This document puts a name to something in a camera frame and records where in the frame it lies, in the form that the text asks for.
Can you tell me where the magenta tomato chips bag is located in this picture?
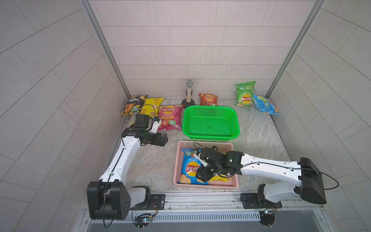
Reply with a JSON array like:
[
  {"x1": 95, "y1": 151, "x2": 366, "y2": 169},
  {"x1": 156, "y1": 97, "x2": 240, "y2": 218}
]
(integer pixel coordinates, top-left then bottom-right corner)
[{"x1": 158, "y1": 105, "x2": 184, "y2": 131}]

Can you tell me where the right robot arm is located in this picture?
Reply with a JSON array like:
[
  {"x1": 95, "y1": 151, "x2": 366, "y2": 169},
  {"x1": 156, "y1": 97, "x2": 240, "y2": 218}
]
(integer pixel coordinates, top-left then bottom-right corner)
[{"x1": 194, "y1": 147, "x2": 327, "y2": 205}]

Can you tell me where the black chips bag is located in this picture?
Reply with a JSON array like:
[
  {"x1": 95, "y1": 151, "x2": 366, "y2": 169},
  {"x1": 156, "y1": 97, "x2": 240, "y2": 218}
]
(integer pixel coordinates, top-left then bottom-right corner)
[{"x1": 121, "y1": 95, "x2": 147, "y2": 117}]

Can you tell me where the green plastic basket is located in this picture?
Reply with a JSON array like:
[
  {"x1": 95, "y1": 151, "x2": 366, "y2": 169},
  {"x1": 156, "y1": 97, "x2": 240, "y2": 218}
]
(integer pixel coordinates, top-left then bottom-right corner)
[{"x1": 182, "y1": 105, "x2": 240, "y2": 141}]

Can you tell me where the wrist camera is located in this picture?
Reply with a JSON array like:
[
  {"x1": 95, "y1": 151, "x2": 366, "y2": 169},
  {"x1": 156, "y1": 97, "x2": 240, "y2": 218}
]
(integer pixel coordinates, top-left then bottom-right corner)
[
  {"x1": 194, "y1": 153, "x2": 208, "y2": 167},
  {"x1": 149, "y1": 117, "x2": 161, "y2": 134}
]

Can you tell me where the green cucumber chips bag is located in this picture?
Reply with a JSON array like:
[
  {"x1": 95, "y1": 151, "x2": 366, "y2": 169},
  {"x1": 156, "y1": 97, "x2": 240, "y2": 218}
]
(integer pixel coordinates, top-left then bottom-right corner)
[{"x1": 234, "y1": 81, "x2": 256, "y2": 107}]

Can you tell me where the left circuit board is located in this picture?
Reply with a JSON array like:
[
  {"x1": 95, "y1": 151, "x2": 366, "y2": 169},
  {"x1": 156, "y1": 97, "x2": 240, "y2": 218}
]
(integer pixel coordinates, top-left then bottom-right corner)
[{"x1": 133, "y1": 213, "x2": 154, "y2": 230}]

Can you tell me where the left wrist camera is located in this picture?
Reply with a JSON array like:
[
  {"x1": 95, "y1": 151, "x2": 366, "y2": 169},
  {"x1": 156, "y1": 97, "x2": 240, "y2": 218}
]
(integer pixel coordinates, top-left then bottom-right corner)
[{"x1": 149, "y1": 117, "x2": 161, "y2": 134}]

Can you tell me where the yellow chips bag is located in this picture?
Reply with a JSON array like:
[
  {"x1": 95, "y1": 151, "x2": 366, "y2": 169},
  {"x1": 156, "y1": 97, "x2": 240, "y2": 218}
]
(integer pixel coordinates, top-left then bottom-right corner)
[
  {"x1": 207, "y1": 175, "x2": 233, "y2": 182},
  {"x1": 140, "y1": 98, "x2": 164, "y2": 118}
]

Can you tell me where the right circuit board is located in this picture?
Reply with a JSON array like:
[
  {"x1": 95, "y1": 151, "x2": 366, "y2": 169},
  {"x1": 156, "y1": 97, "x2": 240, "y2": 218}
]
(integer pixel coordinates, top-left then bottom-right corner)
[{"x1": 259, "y1": 211, "x2": 276, "y2": 228}]

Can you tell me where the small red chips bag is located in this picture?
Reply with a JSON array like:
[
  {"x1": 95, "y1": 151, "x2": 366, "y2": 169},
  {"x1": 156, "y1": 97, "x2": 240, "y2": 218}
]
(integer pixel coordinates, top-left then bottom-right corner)
[{"x1": 199, "y1": 93, "x2": 218, "y2": 106}]

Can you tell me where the aluminium front rail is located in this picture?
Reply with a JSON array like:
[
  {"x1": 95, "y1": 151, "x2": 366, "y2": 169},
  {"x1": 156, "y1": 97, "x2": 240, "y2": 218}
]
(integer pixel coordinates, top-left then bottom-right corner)
[{"x1": 90, "y1": 191, "x2": 324, "y2": 225}]

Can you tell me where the microphone-like stand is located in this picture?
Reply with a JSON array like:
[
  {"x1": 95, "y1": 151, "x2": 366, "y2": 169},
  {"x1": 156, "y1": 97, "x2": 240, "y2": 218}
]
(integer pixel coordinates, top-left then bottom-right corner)
[{"x1": 182, "y1": 79, "x2": 195, "y2": 109}]

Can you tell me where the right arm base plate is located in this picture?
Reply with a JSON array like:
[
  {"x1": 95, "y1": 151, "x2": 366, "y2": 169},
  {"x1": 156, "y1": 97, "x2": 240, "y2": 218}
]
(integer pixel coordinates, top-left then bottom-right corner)
[{"x1": 240, "y1": 193, "x2": 282, "y2": 209}]

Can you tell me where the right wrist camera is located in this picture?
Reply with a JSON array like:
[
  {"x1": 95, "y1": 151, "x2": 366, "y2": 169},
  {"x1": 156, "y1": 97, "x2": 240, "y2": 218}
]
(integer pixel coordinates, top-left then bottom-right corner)
[{"x1": 194, "y1": 153, "x2": 208, "y2": 167}]

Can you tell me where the pink plastic basket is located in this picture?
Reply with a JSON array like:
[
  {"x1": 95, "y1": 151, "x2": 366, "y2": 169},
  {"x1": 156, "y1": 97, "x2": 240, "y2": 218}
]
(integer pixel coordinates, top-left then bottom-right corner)
[{"x1": 173, "y1": 141, "x2": 239, "y2": 190}]

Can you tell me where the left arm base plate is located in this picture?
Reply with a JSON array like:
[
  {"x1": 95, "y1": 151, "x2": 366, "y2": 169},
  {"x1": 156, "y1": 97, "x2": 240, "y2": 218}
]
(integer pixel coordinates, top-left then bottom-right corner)
[{"x1": 131, "y1": 194, "x2": 166, "y2": 211}]

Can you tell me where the circuit board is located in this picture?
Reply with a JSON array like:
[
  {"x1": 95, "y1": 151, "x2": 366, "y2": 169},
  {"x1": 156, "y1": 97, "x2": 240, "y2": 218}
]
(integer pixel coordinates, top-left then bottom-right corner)
[
  {"x1": 133, "y1": 213, "x2": 154, "y2": 230},
  {"x1": 259, "y1": 211, "x2": 276, "y2": 228}
]

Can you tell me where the light blue chips bag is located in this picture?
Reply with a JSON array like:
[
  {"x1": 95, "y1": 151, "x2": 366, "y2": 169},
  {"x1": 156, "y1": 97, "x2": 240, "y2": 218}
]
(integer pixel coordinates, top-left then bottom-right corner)
[{"x1": 253, "y1": 95, "x2": 279, "y2": 116}]

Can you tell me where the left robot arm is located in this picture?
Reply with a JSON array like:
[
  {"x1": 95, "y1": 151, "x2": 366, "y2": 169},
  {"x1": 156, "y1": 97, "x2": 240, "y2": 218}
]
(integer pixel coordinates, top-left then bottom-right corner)
[{"x1": 87, "y1": 114, "x2": 168, "y2": 220}]

